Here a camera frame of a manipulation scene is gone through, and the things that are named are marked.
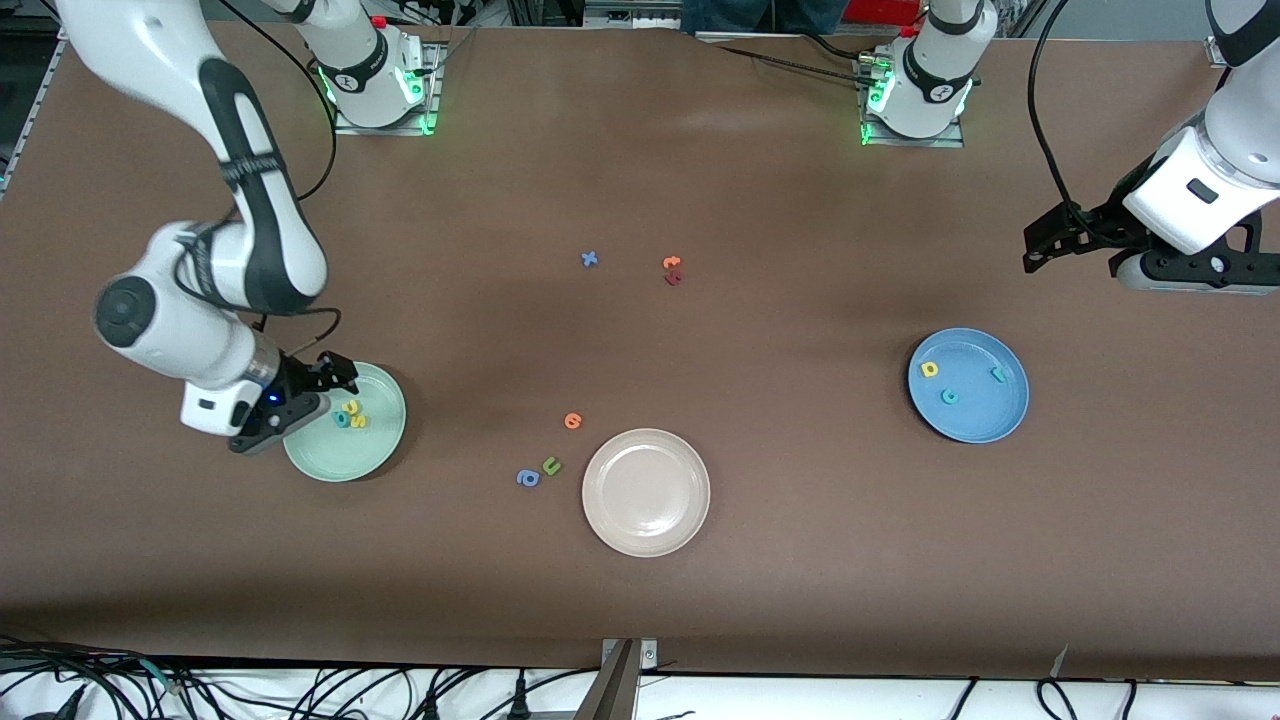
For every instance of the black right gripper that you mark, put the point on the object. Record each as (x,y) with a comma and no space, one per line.
(296,380)

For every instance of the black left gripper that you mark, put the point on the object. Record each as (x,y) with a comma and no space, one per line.
(1103,220)

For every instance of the light green plate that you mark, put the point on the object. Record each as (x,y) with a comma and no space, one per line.
(370,455)

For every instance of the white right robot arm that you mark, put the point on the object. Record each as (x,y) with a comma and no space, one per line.
(150,40)

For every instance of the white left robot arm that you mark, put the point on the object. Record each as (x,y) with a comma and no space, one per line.
(940,60)

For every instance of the blue plate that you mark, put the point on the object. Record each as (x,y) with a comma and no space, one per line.
(975,410)

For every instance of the blue foam letter a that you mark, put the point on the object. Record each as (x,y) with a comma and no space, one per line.
(528,478)

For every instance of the red box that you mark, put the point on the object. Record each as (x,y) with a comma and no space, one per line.
(885,10)

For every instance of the beige plate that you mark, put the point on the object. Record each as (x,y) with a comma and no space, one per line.
(645,492)

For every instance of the person in blue jeans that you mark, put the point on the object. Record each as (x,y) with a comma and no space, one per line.
(765,12)

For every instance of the white paper scrap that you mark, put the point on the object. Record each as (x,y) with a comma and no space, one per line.
(1060,660)

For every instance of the aluminium side rail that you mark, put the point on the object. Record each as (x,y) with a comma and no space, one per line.
(25,110)

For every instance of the grey metal table bracket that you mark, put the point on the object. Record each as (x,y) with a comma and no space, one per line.
(615,690)

